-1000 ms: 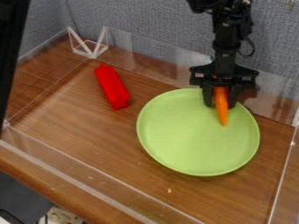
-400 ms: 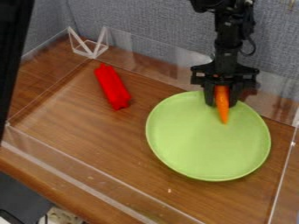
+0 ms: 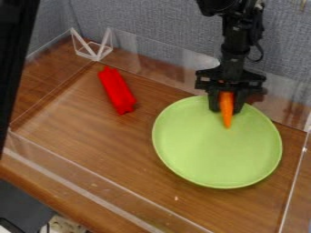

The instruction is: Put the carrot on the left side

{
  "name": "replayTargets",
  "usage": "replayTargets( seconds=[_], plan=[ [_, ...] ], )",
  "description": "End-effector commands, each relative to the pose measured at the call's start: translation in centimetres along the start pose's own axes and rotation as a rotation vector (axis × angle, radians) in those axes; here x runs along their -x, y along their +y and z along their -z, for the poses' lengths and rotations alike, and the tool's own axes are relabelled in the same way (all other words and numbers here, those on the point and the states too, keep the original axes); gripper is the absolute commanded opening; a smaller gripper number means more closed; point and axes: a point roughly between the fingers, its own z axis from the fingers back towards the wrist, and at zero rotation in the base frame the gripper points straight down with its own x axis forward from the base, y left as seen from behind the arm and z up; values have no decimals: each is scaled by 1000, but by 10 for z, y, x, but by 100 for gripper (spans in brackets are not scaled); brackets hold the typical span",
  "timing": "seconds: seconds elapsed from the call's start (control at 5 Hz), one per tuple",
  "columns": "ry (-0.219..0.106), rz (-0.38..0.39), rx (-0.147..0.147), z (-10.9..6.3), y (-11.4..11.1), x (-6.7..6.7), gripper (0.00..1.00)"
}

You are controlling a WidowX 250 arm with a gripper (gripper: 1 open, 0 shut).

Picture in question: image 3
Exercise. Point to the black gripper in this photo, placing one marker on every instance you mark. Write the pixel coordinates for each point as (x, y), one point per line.
(212, 81)

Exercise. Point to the orange toy carrot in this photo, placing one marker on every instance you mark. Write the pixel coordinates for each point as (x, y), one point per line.
(227, 103)

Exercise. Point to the green round plate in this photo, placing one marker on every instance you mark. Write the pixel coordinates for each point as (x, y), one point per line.
(212, 155)

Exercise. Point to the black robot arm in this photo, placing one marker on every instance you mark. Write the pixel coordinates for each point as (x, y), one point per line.
(243, 31)

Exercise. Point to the red folded cloth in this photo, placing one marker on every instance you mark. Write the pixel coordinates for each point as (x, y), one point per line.
(118, 91)

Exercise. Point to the clear acrylic enclosure wall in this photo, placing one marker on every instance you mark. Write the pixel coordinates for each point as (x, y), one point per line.
(86, 160)

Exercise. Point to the dark foreground post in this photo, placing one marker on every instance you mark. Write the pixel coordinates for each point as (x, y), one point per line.
(18, 15)

